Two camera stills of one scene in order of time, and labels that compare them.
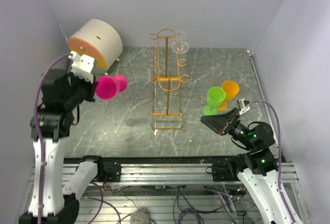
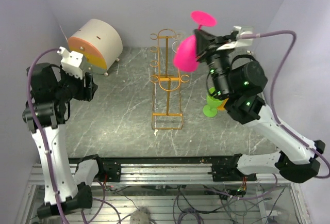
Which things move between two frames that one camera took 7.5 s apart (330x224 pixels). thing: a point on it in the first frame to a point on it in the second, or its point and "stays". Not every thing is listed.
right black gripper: (218, 122) to (204, 39)
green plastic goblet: (215, 96) stays
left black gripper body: (84, 89) stays
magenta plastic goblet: (108, 87) to (185, 57)
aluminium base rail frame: (168, 171) stays
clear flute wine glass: (180, 47) stays
